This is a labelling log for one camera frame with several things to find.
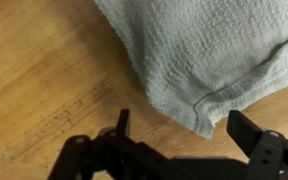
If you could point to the white towel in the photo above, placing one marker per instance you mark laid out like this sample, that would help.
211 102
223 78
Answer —
200 59

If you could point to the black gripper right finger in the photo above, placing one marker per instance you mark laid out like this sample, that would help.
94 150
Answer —
267 150

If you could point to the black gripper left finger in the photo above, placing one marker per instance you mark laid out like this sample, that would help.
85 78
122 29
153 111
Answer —
112 151

